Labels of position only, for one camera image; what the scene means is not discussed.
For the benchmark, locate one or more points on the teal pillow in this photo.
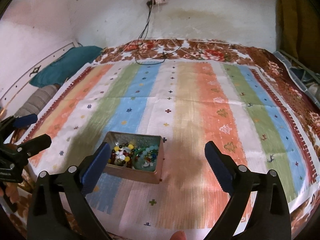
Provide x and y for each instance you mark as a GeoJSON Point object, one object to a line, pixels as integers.
{"type": "Point", "coordinates": [65, 65]}

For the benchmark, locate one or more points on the white power strip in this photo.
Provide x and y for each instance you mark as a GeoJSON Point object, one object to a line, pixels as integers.
{"type": "Point", "coordinates": [157, 0]}

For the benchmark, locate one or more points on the blue grey patterned cloth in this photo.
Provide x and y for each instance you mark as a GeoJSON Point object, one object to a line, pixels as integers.
{"type": "Point", "coordinates": [297, 77]}

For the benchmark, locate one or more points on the striped pastel cloth mat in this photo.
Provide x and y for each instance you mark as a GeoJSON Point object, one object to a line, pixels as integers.
{"type": "Point", "coordinates": [190, 120]}

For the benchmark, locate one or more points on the white bed headboard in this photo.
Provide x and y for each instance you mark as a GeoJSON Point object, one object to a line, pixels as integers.
{"type": "Point", "coordinates": [30, 62]}

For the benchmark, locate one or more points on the metal tin box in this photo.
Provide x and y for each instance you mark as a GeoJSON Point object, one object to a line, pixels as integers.
{"type": "Point", "coordinates": [135, 176]}

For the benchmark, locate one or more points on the green jade bangle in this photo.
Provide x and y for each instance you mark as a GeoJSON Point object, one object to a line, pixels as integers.
{"type": "Point", "coordinates": [136, 166]}

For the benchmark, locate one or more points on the person's right hand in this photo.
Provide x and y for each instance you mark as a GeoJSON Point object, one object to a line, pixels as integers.
{"type": "Point", "coordinates": [178, 236]}

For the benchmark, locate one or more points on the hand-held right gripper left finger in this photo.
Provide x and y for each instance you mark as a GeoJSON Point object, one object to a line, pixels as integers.
{"type": "Point", "coordinates": [96, 165]}

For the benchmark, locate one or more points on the grey striped pillow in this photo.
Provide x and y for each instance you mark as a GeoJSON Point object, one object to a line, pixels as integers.
{"type": "Point", "coordinates": [37, 100]}

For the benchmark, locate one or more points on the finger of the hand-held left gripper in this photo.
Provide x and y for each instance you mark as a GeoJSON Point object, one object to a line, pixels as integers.
{"type": "Point", "coordinates": [25, 120]}
{"type": "Point", "coordinates": [37, 145]}

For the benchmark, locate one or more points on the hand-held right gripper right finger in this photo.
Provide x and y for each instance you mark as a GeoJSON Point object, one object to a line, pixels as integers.
{"type": "Point", "coordinates": [217, 166]}

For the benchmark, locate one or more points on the yellow curtain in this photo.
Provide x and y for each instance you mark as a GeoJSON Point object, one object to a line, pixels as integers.
{"type": "Point", "coordinates": [295, 17]}

